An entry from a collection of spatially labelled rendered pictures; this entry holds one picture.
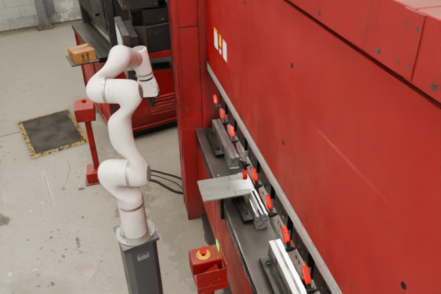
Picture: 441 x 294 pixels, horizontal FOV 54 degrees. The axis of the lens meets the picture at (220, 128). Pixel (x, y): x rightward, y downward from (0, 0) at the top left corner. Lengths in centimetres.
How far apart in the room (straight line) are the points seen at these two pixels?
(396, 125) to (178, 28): 206
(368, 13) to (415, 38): 17
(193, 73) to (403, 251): 218
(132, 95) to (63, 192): 260
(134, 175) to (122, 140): 17
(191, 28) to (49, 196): 218
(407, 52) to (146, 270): 174
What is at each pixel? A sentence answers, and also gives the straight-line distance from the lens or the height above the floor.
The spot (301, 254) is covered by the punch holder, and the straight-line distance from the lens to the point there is 172.
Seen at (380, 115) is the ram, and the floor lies 204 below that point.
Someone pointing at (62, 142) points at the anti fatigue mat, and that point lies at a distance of 498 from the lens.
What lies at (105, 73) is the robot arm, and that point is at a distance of 182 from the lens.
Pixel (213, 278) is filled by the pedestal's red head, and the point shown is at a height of 76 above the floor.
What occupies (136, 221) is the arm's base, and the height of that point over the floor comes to 112.
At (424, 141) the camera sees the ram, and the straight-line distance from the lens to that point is 94.
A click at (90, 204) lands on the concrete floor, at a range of 404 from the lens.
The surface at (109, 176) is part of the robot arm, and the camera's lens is 195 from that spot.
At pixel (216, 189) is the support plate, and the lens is 242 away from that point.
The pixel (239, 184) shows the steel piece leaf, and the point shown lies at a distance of 245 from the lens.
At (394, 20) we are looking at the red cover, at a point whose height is 226.
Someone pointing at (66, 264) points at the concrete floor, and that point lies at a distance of 358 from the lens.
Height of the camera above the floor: 253
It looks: 31 degrees down
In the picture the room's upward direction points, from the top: 1 degrees counter-clockwise
